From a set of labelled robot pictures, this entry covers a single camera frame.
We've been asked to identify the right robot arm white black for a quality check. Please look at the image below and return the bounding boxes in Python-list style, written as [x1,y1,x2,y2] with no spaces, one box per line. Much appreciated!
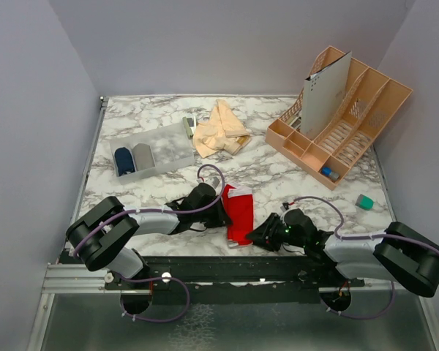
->
[246,209,439,298]

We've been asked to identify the beige underwear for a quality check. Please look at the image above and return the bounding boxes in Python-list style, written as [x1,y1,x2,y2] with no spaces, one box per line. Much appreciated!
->
[193,99,251,158]

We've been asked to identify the grey rolled underwear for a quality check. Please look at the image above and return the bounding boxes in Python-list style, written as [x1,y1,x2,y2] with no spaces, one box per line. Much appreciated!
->
[132,143,155,171]

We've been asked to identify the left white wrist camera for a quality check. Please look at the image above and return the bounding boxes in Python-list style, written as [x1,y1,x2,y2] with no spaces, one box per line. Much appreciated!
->
[208,176,221,189]

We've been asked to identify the red boxer underwear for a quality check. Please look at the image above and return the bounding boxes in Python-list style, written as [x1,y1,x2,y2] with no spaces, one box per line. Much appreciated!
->
[222,183,254,248]

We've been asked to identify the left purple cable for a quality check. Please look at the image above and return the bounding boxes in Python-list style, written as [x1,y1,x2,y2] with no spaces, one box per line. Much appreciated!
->
[72,164,227,323]

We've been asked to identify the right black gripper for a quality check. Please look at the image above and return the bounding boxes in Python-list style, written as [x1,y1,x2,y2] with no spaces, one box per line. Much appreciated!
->
[245,212,307,251]

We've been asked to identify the navy rolled underwear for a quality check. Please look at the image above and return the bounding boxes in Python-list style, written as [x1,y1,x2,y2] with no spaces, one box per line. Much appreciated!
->
[114,147,135,176]

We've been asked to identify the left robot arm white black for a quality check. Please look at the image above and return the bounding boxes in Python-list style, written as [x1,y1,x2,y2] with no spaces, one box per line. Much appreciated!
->
[66,183,233,289]

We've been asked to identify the blue capped small bottle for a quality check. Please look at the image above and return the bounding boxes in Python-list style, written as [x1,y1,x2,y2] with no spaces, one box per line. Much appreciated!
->
[320,167,340,182]

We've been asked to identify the aluminium frame rail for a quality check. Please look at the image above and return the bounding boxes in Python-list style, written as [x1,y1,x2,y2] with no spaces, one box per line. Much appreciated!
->
[27,96,171,350]

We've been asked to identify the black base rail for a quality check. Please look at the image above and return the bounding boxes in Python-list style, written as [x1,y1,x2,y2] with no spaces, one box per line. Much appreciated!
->
[102,256,364,312]

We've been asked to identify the white folder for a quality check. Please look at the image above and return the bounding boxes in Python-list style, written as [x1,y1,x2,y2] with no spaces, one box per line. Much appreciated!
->
[300,50,352,140]

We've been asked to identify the green grey eraser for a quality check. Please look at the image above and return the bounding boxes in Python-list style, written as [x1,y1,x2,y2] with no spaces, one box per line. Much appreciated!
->
[356,194,374,211]

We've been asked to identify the peach desk organizer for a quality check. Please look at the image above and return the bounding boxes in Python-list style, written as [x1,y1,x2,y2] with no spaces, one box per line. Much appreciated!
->
[266,46,412,189]

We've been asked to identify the clear plastic storage box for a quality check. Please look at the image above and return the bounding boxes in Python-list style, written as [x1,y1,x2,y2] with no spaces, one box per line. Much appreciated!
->
[109,122,194,184]

